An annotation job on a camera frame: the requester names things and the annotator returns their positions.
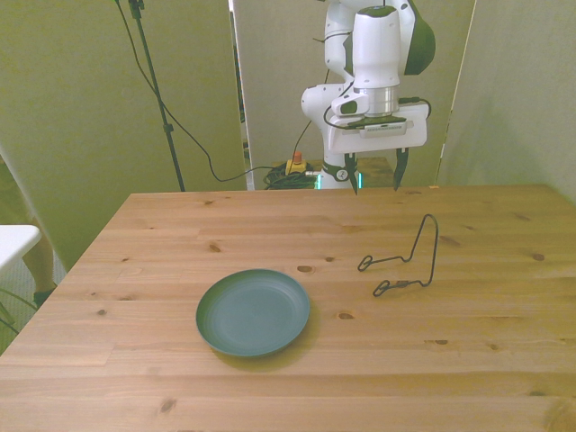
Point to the teal round plate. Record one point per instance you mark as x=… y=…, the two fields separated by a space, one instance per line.
x=252 y=312

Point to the yellow emergency stop button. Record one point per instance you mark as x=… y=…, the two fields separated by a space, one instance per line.
x=296 y=164

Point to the black tripod stand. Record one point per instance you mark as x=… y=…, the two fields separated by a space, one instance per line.
x=157 y=94

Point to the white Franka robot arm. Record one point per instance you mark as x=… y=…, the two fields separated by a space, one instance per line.
x=375 y=45

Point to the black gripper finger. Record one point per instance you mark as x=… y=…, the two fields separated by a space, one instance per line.
x=399 y=171
x=353 y=173

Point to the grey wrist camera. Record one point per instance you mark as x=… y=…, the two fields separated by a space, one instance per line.
x=383 y=129

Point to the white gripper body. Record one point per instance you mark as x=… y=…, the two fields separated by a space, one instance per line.
x=416 y=128

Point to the white table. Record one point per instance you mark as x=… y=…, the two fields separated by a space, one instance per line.
x=15 y=243

